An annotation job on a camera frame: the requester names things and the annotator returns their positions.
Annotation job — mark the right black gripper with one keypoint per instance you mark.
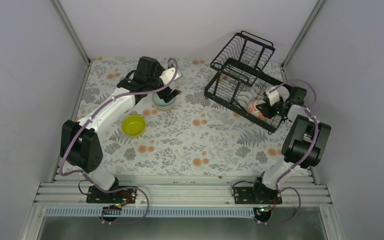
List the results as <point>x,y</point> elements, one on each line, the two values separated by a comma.
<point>266,111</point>

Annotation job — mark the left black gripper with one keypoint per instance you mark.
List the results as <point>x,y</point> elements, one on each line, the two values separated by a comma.
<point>162,94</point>

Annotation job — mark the pale green bowl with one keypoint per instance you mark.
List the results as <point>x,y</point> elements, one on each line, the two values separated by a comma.
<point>158,101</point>

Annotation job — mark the red white patterned bowl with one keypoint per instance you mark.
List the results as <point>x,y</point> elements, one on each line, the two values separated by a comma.
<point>252,108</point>

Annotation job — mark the yellow-green bowl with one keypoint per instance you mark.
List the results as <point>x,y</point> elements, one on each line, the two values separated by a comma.
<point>133,125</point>

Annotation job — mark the black wire dish rack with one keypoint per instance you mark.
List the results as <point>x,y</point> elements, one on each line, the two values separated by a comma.
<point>240,77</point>

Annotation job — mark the beige patterned bowl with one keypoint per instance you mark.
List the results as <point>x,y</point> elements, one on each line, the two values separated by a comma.
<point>164,108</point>

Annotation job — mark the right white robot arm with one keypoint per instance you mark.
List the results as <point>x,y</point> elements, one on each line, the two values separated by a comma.
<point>303,146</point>

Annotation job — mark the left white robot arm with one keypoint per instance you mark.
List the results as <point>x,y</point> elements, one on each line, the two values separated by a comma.
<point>80,147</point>

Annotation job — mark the floral table mat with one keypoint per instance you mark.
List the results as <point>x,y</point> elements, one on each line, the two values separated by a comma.
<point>196,137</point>

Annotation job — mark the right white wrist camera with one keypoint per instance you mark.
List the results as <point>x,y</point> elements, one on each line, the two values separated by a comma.
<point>272,97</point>

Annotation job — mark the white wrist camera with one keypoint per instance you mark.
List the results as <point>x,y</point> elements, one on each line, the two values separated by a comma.
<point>272,97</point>
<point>167,75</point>

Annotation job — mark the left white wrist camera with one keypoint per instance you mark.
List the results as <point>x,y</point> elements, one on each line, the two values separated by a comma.
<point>167,75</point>

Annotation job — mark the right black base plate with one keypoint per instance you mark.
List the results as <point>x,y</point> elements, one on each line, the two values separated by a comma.
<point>245,195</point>

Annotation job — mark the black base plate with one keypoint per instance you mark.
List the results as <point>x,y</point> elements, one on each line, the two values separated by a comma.
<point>245,195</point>
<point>95,196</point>

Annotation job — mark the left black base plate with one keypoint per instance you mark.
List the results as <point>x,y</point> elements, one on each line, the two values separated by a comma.
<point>95,196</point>

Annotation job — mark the aluminium mounting rail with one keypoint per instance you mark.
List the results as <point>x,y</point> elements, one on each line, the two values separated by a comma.
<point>170,196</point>

